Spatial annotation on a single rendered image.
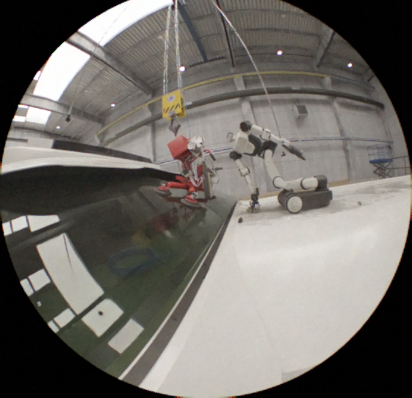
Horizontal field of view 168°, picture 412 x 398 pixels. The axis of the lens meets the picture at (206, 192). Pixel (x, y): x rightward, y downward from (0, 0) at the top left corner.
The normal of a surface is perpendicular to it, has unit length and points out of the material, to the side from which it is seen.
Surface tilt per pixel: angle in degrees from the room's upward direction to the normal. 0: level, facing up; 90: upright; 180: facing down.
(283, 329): 50
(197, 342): 45
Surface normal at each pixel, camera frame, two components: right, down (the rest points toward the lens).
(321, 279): -0.29, -0.63
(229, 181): -0.27, 0.06
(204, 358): 0.67, -0.69
